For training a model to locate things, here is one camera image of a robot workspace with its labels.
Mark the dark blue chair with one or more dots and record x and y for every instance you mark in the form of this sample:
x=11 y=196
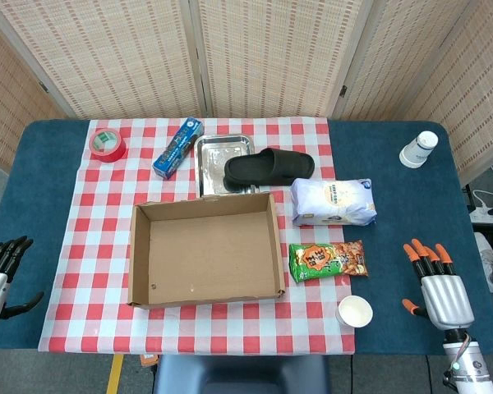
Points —
x=238 y=375

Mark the green snack bag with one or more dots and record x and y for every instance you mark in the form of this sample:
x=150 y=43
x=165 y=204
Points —
x=324 y=262

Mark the upturned white paper cup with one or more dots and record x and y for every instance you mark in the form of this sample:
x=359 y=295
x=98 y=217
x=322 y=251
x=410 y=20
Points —
x=417 y=152

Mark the red white checkered tablecloth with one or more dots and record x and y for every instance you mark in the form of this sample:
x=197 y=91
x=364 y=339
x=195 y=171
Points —
x=102 y=246

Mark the white tissue pack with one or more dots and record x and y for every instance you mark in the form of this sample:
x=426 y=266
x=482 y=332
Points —
x=333 y=201

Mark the black screen hinge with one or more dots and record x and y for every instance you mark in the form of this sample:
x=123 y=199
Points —
x=44 y=87
x=343 y=91

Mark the white shoe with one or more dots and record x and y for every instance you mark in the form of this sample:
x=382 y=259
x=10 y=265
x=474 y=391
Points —
x=487 y=258

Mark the woven folding screen panel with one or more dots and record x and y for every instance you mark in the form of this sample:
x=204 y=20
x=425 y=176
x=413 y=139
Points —
x=394 y=61
x=480 y=94
x=275 y=53
x=107 y=53
x=8 y=111

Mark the blue cling film box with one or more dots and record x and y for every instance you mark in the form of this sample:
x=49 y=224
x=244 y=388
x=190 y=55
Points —
x=178 y=149

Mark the black slipper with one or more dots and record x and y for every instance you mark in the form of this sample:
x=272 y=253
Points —
x=267 y=168

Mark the small white paper cup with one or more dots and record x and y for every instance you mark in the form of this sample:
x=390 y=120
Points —
x=355 y=312

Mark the metal tray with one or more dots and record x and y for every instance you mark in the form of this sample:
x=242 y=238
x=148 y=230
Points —
x=211 y=164

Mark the brown cardboard box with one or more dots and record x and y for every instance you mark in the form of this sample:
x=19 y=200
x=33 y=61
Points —
x=209 y=254

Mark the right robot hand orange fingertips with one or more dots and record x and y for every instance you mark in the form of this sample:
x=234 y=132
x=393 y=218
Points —
x=445 y=297

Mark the red tape roll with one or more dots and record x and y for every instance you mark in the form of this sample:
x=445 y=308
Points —
x=109 y=152

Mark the white power strip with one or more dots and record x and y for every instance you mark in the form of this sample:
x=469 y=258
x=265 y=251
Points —
x=487 y=216

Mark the blue table cover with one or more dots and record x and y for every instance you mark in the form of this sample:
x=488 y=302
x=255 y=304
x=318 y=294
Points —
x=415 y=205

